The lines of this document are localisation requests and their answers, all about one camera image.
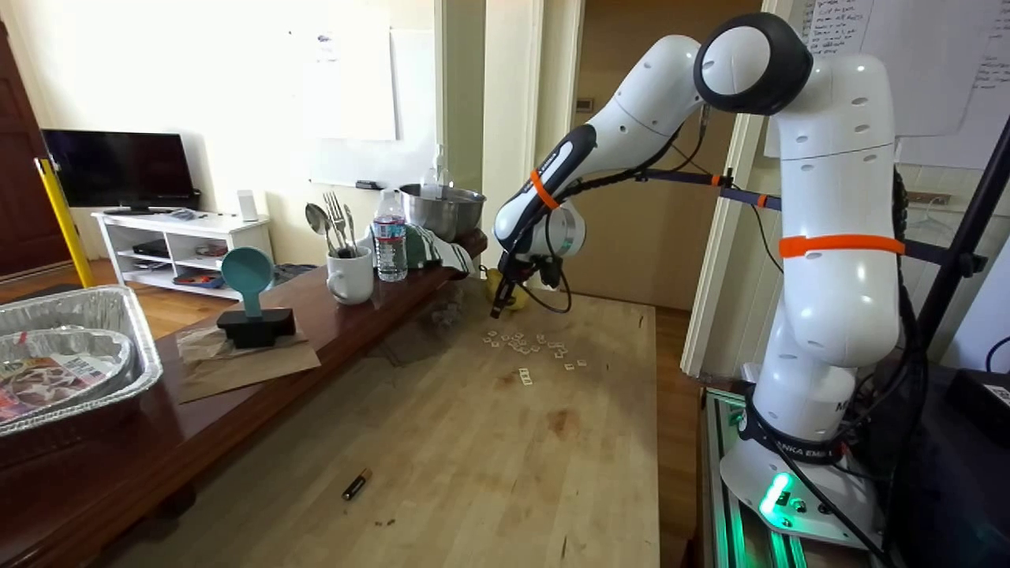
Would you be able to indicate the brown wooden door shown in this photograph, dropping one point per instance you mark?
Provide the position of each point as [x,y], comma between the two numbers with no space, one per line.
[673,239]

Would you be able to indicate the white ceramic mug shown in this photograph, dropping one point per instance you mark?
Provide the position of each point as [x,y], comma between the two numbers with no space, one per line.
[353,278]

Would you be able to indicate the white wall board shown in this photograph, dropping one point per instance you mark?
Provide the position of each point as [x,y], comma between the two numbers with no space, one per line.
[348,96]

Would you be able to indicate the yellow toy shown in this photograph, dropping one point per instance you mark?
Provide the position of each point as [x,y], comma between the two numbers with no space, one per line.
[523,304]

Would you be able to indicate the black tripod pole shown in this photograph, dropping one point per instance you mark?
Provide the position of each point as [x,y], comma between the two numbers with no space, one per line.
[972,216]

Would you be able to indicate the metal cooking pot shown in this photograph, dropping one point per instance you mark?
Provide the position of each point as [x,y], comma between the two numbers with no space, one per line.
[454,208]

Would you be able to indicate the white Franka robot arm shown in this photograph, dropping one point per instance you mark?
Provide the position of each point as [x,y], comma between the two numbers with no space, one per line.
[830,304]

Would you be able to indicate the metal spoon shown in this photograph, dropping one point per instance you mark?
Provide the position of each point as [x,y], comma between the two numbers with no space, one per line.
[316,216]

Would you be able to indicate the clear plastic water bottle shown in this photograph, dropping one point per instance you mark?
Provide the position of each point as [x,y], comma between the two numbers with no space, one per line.
[389,247]

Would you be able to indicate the teal plastic scoop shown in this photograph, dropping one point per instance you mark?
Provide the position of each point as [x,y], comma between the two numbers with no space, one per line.
[248,271]

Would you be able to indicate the black base block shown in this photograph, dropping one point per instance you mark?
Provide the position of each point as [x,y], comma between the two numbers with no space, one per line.
[256,328]

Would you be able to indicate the blue clamp bar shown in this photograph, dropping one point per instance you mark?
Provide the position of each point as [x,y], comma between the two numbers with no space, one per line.
[752,195]

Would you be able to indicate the white low shelf unit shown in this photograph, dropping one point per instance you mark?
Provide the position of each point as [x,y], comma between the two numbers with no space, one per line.
[210,227]

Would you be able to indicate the black equipment case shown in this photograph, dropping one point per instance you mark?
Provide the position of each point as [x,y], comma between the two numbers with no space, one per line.
[949,492]

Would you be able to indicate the small white box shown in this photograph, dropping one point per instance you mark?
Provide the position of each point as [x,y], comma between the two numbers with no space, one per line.
[248,205]

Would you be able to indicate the metal cutlery piece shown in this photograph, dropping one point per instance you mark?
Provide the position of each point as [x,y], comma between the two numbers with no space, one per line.
[336,216]

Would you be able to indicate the black flat screen television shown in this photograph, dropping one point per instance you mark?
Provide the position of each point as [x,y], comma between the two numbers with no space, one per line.
[122,168]

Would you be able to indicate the white crumpled cloth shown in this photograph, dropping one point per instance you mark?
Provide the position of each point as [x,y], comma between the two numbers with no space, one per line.
[442,254]

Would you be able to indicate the large aluminium foil tray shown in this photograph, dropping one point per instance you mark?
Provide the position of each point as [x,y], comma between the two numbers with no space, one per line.
[122,311]

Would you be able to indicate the foil pie dish colourful contents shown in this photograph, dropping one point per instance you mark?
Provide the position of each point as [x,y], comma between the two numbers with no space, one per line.
[66,363]

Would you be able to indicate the yellow pole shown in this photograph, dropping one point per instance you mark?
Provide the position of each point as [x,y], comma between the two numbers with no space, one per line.
[66,222]

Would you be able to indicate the dark wooden side table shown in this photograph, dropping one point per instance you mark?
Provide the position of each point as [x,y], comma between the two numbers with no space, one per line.
[107,474]

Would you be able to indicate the brown paper sheet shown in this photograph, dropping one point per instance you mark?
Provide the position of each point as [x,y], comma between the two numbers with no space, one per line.
[253,368]

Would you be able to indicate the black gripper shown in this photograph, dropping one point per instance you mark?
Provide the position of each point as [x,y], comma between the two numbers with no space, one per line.
[514,271]

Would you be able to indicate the green lit robot mount frame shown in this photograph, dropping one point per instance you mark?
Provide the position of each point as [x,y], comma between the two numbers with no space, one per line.
[728,523]

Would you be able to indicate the white board with handwriting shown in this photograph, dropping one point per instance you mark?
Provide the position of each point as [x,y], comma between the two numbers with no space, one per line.
[949,63]

